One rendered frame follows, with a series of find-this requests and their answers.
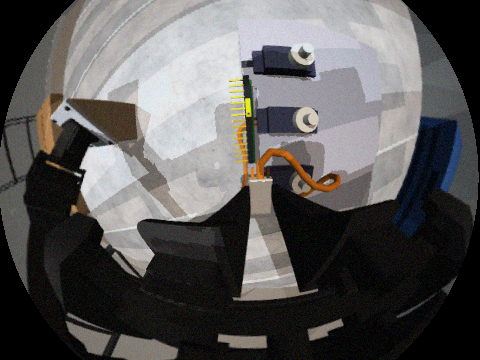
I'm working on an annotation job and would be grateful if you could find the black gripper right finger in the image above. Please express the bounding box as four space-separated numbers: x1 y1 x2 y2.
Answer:
271 184 400 293

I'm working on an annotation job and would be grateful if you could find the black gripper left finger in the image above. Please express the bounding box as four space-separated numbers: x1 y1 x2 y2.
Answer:
137 185 251 297

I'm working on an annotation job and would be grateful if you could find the black pin header strip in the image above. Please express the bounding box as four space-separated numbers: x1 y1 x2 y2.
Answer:
243 75 256 164

